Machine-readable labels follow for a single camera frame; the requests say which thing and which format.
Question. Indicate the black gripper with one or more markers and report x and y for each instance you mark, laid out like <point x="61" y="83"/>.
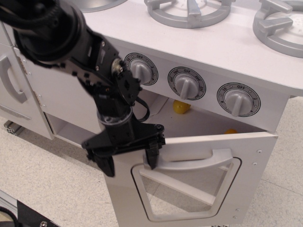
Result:
<point x="128" y="137"/>

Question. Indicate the silver oven door handle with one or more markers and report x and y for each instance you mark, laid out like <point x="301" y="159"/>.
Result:
<point x="219" y="157"/>

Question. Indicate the white toy oven door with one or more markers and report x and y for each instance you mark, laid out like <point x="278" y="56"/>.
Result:
<point x="144" y="197"/>

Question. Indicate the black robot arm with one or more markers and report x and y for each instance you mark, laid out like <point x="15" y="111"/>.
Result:
<point x="54" y="34"/>

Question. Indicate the left grey oven knob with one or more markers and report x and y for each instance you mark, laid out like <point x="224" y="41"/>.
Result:
<point x="142" y="68"/>

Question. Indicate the grey oven knob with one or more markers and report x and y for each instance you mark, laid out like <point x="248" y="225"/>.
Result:
<point x="238" y="99"/>
<point x="142" y="68"/>
<point x="186" y="83"/>

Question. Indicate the middle grey oven knob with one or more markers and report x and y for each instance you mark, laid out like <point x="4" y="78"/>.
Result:
<point x="186" y="83"/>

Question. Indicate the right grey oven knob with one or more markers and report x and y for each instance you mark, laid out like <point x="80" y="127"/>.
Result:
<point x="238" y="99"/>

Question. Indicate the yellow toy lemon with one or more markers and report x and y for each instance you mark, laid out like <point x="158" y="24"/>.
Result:
<point x="180" y="107"/>

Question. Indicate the white cabinet door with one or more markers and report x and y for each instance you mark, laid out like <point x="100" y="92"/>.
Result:
<point x="70" y="110"/>

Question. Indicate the yellow toy corn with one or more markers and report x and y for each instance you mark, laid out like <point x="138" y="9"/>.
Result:
<point x="231" y="131"/>

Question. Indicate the far left white door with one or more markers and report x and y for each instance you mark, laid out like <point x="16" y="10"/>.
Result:
<point x="18" y="102"/>

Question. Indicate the white toy kitchen unit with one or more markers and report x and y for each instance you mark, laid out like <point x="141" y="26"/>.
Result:
<point x="227" y="52"/>

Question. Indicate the centre silver stove burner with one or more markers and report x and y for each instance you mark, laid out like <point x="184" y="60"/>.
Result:
<point x="194" y="17"/>

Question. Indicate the silver stove burner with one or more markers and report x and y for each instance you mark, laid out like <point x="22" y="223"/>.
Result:
<point x="278" y="24"/>
<point x="194" y="17"/>

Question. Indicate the silver toy sink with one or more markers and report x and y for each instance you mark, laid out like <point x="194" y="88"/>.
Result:
<point x="96" y="5"/>

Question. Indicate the right silver stove burner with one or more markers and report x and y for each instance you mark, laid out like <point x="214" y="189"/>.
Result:
<point x="278" y="24"/>

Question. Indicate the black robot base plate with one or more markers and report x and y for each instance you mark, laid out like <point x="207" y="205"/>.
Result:
<point x="31" y="218"/>

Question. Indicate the left aluminium frame rail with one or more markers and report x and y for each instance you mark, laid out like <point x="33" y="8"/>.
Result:
<point x="13" y="128"/>

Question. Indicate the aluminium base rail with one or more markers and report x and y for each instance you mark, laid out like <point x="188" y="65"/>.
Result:
<point x="8" y="202"/>

